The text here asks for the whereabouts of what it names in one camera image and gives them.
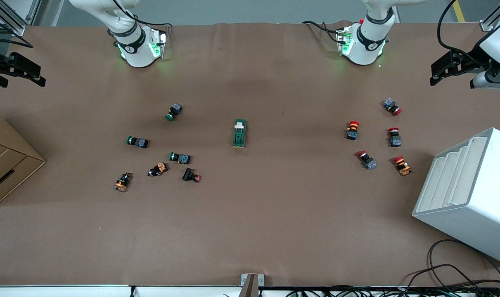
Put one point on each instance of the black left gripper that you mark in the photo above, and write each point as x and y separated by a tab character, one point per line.
469	59

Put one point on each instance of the green terminal block part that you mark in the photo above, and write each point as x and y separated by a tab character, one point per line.
239	138

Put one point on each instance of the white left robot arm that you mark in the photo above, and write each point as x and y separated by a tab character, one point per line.
365	49

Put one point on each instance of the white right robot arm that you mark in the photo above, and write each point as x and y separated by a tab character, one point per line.
136	53

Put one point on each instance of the red mushroom button grey block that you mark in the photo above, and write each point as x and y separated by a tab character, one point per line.
395	139
391	105
367	161

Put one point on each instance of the brown cardboard box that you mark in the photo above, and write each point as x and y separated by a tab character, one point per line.
10	165

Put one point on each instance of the red mushroom button orange block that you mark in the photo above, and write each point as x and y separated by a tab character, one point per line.
402	166
352	131

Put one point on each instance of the white slotted storage rack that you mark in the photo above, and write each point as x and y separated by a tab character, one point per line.
481	214

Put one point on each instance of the aluminium frame profile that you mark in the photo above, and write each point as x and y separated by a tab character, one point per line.
486	25
18	30

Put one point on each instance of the green push button switch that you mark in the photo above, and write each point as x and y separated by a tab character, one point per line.
139	142
174	111
179	158

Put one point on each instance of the black orange selector switch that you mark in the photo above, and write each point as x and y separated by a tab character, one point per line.
159	169
122	182

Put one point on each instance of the black switch red cap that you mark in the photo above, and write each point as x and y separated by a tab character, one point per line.
188	175

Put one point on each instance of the white table edge rail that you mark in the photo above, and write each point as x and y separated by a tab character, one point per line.
68	292

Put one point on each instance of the metal table edge bracket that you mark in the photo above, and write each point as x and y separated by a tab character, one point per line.
252	284

